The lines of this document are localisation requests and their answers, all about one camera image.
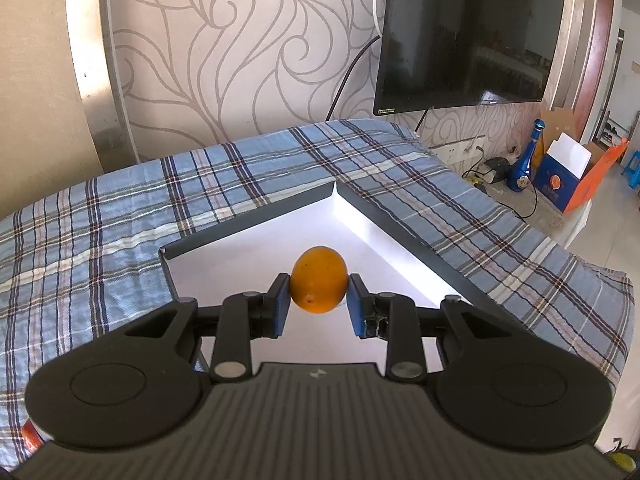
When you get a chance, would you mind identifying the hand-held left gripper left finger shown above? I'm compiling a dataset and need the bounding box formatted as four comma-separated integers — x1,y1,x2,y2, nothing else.
120,274,292,382

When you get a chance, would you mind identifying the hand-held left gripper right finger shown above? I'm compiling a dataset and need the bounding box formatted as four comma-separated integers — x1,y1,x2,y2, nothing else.
346,272,523,382

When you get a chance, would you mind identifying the orange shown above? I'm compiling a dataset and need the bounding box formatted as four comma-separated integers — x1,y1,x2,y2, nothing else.
291,245,348,314
21,420,43,453

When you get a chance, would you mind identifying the dark grey box white inside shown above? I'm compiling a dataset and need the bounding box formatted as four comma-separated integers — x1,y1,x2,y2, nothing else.
158,180,531,376

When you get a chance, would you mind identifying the blue plaid cloth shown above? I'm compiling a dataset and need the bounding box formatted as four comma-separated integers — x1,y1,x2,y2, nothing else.
0,119,630,461

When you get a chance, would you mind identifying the black power adapter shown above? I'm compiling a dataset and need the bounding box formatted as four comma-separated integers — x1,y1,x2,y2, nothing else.
485,157,511,183

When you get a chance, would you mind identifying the blue glass bottle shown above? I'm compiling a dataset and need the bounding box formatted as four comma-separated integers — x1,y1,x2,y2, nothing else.
509,119,546,192

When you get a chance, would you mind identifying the blue cardboard box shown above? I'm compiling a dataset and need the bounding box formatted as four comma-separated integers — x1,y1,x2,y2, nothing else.
531,152,586,213

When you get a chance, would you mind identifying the brown cardboard flap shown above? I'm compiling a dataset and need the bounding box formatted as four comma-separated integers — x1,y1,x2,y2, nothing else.
539,105,608,161

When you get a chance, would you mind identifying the blue and orange box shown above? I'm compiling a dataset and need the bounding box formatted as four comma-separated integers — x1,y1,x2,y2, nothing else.
567,142,630,211

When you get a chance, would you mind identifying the black flat television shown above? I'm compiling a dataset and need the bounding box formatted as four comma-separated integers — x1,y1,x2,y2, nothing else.
372,0,567,117

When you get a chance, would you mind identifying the brown wooden door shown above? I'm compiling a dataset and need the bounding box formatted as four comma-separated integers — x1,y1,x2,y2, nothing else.
575,0,617,121

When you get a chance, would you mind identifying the white wall socket panel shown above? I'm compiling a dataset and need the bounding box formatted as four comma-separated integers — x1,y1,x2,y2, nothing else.
430,135,488,163

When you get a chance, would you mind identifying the black television cable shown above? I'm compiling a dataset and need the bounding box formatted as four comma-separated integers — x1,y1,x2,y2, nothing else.
325,35,383,122

